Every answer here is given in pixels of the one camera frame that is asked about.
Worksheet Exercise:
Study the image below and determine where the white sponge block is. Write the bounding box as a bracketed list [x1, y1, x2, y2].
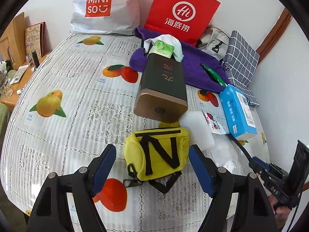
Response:
[179, 111, 215, 151]

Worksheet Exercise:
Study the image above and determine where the fruit print sachet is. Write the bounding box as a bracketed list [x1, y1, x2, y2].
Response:
[203, 112, 227, 135]

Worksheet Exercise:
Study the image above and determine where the yellow black pouch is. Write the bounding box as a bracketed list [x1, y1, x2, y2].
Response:
[123, 127, 190, 194]

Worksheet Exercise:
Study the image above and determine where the white glove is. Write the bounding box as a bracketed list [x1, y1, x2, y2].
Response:
[143, 34, 184, 62]

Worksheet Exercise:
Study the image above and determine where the green tissue pack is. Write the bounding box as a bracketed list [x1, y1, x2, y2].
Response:
[148, 40, 174, 58]

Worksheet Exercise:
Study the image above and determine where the person right hand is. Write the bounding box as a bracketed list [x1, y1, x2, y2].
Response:
[268, 195, 291, 230]

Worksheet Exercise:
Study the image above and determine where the white cotton ball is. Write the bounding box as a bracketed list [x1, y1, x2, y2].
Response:
[223, 161, 236, 174]

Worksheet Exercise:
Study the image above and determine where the blue tissue pack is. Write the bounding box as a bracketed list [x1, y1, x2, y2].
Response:
[219, 84, 257, 141]

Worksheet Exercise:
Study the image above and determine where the grey checkered fabric cushion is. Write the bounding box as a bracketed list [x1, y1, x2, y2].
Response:
[222, 30, 260, 107]

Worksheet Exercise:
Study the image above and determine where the purple towel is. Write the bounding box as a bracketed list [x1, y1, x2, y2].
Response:
[129, 27, 233, 93]

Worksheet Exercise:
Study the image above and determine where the dark green tea tin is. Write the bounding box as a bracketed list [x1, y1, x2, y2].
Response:
[134, 53, 188, 123]

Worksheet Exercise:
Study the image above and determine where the wooden nightstand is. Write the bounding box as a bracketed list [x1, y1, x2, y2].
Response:
[0, 53, 49, 112]

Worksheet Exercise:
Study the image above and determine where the beige grey backpack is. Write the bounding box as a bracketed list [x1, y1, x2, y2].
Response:
[197, 25, 230, 61]

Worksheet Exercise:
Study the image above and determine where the wooden headboard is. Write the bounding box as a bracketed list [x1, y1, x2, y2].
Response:
[1, 12, 26, 70]

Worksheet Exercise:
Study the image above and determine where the red paper shopping bag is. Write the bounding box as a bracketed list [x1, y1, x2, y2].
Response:
[144, 0, 221, 46]

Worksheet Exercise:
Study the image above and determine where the patterned book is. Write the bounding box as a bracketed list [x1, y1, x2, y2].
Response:
[25, 21, 46, 58]

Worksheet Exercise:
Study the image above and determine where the white Miniso plastic bag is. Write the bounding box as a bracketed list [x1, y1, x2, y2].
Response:
[70, 0, 140, 35]

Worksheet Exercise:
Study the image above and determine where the brown wooden door frame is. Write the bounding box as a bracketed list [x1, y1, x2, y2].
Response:
[256, 8, 293, 64]

